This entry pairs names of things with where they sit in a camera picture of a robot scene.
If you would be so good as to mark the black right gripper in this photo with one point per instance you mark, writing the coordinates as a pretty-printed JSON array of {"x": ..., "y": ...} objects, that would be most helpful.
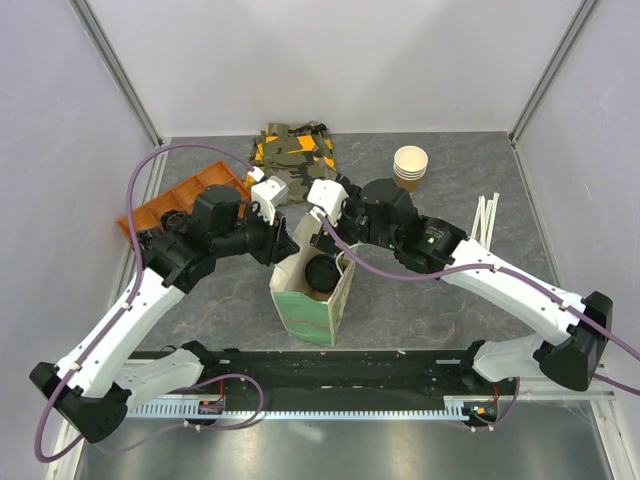
[{"x": 325, "y": 240}]

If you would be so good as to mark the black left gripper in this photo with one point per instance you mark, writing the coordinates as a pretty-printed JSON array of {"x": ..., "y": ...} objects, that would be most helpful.
[{"x": 278, "y": 243}]

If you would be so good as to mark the green patterned paper bag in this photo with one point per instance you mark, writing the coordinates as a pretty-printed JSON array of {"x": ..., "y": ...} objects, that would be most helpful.
[{"x": 302, "y": 317}]

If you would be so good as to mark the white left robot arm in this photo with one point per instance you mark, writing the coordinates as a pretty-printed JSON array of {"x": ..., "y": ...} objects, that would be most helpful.
[{"x": 90, "y": 387}]

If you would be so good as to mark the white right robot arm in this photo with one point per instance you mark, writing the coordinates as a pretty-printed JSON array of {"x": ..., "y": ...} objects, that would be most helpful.
[{"x": 568, "y": 337}]

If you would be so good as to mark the camouflage folded cloth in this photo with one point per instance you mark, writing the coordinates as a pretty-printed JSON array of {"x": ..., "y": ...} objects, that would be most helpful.
[{"x": 298, "y": 155}]

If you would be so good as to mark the paper cup stack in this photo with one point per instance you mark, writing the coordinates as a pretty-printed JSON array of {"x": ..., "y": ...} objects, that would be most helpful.
[{"x": 409, "y": 166}]

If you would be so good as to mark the white wrapped straw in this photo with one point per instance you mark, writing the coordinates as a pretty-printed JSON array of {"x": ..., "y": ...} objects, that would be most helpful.
[
  {"x": 494, "y": 215},
  {"x": 480, "y": 227},
  {"x": 478, "y": 221}
]

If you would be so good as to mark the orange wooden tray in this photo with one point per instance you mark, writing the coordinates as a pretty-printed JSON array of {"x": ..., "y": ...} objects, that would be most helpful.
[{"x": 182, "y": 196}]

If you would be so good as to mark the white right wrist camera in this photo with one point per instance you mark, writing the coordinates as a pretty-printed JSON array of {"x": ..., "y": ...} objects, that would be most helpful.
[{"x": 326, "y": 198}]

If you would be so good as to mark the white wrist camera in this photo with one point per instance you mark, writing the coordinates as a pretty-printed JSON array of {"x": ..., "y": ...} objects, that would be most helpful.
[
  {"x": 326, "y": 198},
  {"x": 267, "y": 193}
]

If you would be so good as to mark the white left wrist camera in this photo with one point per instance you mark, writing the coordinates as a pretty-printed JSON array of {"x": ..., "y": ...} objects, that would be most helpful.
[{"x": 267, "y": 193}]

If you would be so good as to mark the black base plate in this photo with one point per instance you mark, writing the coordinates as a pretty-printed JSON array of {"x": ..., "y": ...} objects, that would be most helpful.
[{"x": 432, "y": 372}]

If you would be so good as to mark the grey slotted cable duct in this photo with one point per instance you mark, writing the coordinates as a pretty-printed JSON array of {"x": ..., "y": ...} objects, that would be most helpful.
[{"x": 190, "y": 409}]

